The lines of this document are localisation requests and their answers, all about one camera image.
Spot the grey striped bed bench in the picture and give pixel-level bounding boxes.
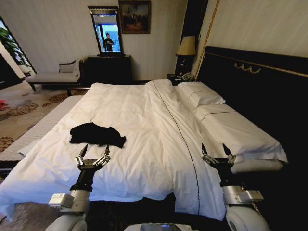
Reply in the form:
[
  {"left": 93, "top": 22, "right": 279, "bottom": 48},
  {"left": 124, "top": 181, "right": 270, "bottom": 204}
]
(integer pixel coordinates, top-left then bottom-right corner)
[{"left": 0, "top": 95, "right": 85, "bottom": 165}]

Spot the dark headboard with gold trim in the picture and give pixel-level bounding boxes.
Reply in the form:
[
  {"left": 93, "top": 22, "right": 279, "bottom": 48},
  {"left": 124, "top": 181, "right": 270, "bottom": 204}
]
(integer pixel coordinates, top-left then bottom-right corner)
[{"left": 195, "top": 45, "right": 308, "bottom": 231}]

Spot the white mattress sheet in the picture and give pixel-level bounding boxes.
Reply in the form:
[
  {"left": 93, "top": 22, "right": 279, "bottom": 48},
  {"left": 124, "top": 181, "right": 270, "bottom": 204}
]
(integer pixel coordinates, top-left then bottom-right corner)
[{"left": 230, "top": 158, "right": 285, "bottom": 174}]

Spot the large white pillow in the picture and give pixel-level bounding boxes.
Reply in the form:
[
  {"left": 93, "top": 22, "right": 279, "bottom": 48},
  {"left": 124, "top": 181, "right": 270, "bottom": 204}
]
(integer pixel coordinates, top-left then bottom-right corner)
[{"left": 194, "top": 104, "right": 289, "bottom": 164}]

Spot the dark nightstand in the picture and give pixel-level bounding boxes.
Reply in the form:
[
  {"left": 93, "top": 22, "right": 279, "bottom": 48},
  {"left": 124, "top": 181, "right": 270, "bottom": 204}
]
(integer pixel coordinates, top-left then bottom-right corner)
[{"left": 166, "top": 73, "right": 193, "bottom": 85}]

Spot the white duvet with black piping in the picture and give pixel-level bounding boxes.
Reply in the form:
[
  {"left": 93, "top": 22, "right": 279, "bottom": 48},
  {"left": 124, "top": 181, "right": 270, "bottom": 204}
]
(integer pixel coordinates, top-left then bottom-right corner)
[{"left": 0, "top": 80, "right": 232, "bottom": 222}]

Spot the small white pillow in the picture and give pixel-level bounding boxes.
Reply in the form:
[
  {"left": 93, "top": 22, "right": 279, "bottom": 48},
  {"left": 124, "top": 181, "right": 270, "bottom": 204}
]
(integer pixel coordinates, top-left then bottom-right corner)
[{"left": 177, "top": 81, "right": 226, "bottom": 108}]

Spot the framed dark painting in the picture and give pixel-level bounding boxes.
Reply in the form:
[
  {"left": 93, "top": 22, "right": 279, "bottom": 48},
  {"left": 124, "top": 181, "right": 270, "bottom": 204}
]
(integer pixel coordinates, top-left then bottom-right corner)
[{"left": 118, "top": 0, "right": 152, "bottom": 35}]

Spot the dark wooden dresser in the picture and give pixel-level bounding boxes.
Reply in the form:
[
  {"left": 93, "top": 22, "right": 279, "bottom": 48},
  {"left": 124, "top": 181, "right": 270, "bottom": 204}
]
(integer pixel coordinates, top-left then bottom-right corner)
[{"left": 78, "top": 55, "right": 133, "bottom": 87}]

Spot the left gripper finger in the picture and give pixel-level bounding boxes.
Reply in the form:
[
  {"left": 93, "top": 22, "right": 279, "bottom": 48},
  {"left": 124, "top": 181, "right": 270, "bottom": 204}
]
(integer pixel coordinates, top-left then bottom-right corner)
[
  {"left": 94, "top": 144, "right": 112, "bottom": 167},
  {"left": 75, "top": 144, "right": 89, "bottom": 167}
]

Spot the black garment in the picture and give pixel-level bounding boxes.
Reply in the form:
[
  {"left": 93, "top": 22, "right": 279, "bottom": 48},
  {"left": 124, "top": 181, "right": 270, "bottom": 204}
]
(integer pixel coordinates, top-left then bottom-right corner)
[{"left": 69, "top": 122, "right": 127, "bottom": 148}]

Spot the green plant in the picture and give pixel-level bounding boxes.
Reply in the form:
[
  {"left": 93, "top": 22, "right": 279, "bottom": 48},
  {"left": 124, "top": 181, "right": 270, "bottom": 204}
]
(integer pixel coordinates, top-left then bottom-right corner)
[{"left": 0, "top": 26, "right": 25, "bottom": 66}]

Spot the dark framed wall mirror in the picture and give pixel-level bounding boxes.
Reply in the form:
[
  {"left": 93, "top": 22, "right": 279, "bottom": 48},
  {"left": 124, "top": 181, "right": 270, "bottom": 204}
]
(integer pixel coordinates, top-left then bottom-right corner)
[{"left": 87, "top": 5, "right": 126, "bottom": 58}]

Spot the table lamp with beige shade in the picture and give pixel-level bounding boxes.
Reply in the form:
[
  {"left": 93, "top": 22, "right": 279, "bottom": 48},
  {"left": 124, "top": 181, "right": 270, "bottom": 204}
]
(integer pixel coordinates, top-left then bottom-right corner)
[{"left": 175, "top": 36, "right": 197, "bottom": 73}]

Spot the white chaise longue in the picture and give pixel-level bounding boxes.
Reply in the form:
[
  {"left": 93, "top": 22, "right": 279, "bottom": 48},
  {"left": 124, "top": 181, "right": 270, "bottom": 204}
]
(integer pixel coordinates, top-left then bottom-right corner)
[{"left": 25, "top": 60, "right": 81, "bottom": 92}]

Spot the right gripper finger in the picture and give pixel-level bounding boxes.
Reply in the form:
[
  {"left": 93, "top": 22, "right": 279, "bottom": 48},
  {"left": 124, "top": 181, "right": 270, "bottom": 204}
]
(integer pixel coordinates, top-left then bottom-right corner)
[
  {"left": 201, "top": 143, "right": 215, "bottom": 165},
  {"left": 222, "top": 143, "right": 237, "bottom": 165}
]

